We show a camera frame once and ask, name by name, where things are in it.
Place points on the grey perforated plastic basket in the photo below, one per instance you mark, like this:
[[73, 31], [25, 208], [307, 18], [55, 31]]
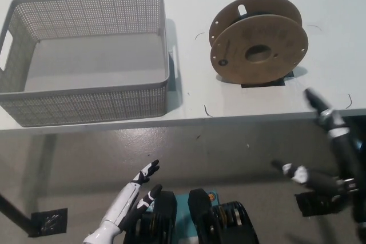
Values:
[[85, 104]]

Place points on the black diagonal metal bar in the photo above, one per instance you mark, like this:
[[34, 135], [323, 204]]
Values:
[[14, 211]]

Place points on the cardboard filament spool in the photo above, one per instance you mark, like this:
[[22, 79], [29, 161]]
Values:
[[246, 41]]

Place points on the teal robot body plate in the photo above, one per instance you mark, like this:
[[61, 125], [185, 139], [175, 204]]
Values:
[[183, 207]]

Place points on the grey table leg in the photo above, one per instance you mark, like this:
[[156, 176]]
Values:
[[43, 164]]

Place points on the black tape patch on table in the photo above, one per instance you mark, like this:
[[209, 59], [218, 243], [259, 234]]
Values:
[[257, 85]]

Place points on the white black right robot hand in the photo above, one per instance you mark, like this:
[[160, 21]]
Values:
[[338, 141]]

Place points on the thin black filament scrap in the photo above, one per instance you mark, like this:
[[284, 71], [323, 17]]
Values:
[[350, 102], [198, 35], [206, 111]]

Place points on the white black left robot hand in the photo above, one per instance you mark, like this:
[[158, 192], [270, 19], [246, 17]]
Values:
[[123, 201]]

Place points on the black floor tape patch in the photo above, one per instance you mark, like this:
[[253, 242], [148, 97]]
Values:
[[50, 221], [314, 204]]

